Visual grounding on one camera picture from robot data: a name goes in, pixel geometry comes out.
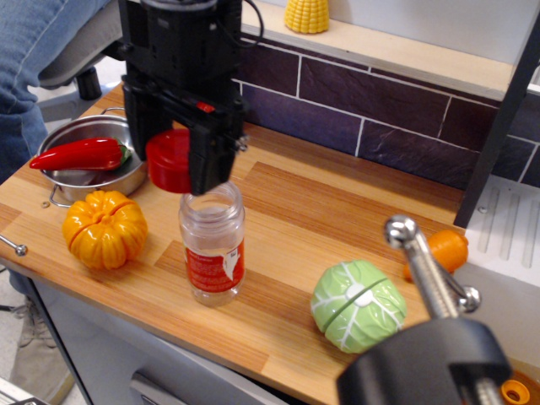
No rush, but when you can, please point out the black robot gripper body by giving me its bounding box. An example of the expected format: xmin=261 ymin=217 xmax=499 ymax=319
xmin=120 ymin=1 xmax=246 ymax=151

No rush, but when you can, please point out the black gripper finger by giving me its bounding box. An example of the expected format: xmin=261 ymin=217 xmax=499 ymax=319
xmin=123 ymin=84 xmax=172 ymax=161
xmin=188 ymin=124 xmax=236 ymax=196

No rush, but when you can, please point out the red plastic cap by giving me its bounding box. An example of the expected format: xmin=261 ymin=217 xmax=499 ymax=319
xmin=145 ymin=128 xmax=192 ymax=194

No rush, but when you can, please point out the red toy chili pepper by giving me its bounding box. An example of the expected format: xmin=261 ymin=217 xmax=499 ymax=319
xmin=30 ymin=138 xmax=131 ymax=171

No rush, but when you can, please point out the clear plastic jar red label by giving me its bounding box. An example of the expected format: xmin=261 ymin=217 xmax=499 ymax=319
xmin=179 ymin=181 xmax=246 ymax=307

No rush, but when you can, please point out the grey office chair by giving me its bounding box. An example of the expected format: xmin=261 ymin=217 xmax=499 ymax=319
xmin=38 ymin=1 xmax=122 ymax=123

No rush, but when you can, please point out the stainless steel pot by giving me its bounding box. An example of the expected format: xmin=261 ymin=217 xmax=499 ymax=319
xmin=38 ymin=107 xmax=147 ymax=208

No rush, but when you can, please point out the orange toy pumpkin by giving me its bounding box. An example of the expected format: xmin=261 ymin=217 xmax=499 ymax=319
xmin=62 ymin=191 xmax=148 ymax=270

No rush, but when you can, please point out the yellow toy corn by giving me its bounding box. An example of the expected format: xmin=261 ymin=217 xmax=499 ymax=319
xmin=283 ymin=0 xmax=330 ymax=34

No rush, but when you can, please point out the person leg in jeans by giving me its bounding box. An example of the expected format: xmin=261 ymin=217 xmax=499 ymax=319
xmin=0 ymin=0 xmax=111 ymax=296

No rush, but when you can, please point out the metal knob rod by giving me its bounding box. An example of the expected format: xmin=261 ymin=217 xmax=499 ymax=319
xmin=0 ymin=235 xmax=28 ymax=257

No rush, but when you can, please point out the green toy cabbage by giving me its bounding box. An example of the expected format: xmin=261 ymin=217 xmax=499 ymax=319
xmin=310 ymin=260 xmax=408 ymax=354

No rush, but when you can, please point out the orange toy carrot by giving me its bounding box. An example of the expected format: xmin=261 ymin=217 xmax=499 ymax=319
xmin=427 ymin=229 xmax=469 ymax=274

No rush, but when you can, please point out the grey shoe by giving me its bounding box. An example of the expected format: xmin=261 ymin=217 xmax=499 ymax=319
xmin=9 ymin=298 xmax=74 ymax=404

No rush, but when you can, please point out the white toy sink drainer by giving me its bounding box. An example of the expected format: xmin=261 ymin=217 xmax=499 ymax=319
xmin=466 ymin=175 xmax=540 ymax=287

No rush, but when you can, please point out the black clamp with metal screw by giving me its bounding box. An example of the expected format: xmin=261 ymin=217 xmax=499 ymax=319
xmin=337 ymin=215 xmax=512 ymax=404

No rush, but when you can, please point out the black cable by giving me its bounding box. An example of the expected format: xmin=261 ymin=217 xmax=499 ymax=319
xmin=240 ymin=0 xmax=265 ymax=48

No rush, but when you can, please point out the grey drawer handle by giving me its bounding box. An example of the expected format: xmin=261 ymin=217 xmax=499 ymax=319
xmin=130 ymin=372 xmax=183 ymax=405

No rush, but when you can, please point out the orange plastic ring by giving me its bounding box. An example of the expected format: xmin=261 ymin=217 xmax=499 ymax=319
xmin=499 ymin=379 xmax=532 ymax=405

